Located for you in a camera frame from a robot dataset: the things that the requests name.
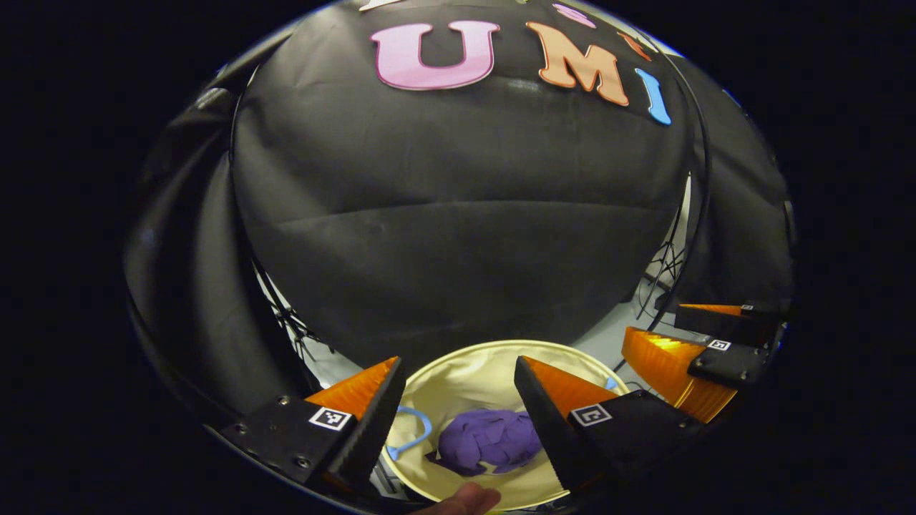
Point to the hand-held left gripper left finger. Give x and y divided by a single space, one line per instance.
368 436

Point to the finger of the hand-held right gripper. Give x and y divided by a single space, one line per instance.
730 365
737 325

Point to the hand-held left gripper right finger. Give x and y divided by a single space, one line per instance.
547 429

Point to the purple ribbed shirt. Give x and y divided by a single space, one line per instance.
486 440

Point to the cream laundry hamper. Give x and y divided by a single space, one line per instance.
458 386

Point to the black tripod stand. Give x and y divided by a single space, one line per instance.
665 268
290 322

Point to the black backdrop cloth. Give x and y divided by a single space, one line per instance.
458 214

